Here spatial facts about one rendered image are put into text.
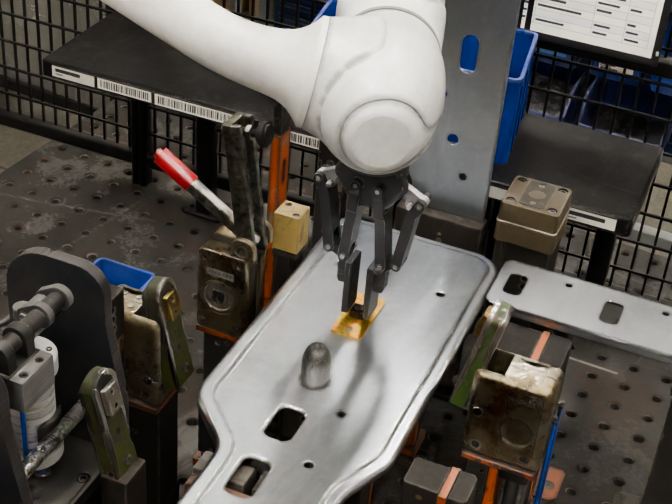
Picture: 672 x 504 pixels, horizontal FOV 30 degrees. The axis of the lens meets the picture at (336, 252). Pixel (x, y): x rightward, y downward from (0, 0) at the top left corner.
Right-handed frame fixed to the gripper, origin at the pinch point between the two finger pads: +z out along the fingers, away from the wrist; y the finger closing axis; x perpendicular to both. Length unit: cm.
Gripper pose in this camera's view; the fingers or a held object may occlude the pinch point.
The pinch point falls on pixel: (361, 285)
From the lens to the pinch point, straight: 143.1
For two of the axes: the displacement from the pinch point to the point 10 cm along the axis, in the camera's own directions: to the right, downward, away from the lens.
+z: -0.8, 8.2, 5.6
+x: 3.9, -5.0, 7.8
